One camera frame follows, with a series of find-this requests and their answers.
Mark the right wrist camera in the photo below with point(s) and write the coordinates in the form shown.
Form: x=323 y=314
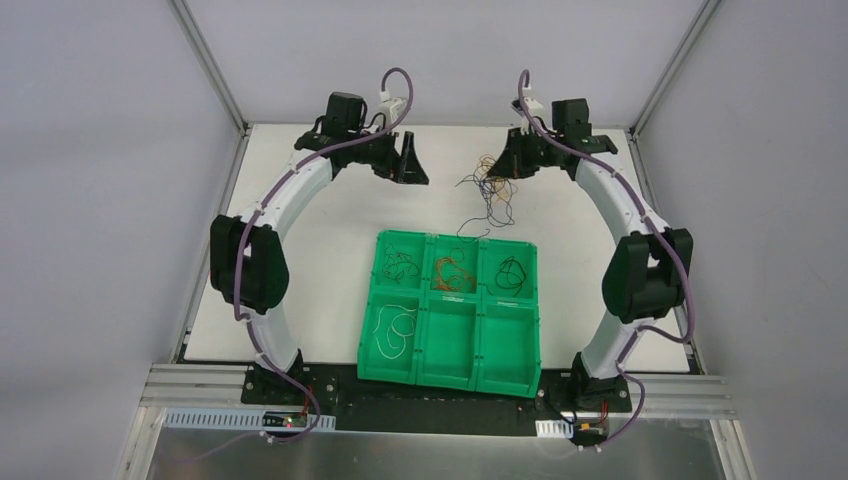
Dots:
x=528 y=108

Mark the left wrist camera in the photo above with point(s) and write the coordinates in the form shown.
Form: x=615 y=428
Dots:
x=391 y=107

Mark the green six-compartment tray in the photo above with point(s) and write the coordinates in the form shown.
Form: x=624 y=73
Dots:
x=452 y=312

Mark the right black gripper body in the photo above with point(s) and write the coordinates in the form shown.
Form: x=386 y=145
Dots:
x=515 y=157

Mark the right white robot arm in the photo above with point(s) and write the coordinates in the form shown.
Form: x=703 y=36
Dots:
x=647 y=276

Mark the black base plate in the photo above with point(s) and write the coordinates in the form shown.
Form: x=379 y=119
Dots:
x=382 y=407

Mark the aluminium frame rail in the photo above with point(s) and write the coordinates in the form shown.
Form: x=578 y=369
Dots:
x=219 y=386

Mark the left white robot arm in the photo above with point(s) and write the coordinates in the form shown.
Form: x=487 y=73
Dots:
x=248 y=266

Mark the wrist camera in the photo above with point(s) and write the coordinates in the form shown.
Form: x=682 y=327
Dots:
x=391 y=107
x=528 y=108

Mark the white cable duct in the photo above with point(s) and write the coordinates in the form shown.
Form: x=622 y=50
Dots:
x=277 y=421
x=558 y=429

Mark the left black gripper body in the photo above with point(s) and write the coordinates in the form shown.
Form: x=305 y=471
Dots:
x=400 y=158

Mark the right white cable duct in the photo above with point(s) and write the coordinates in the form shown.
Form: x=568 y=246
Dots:
x=558 y=429

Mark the left white cable duct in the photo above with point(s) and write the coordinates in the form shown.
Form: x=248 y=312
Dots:
x=277 y=421

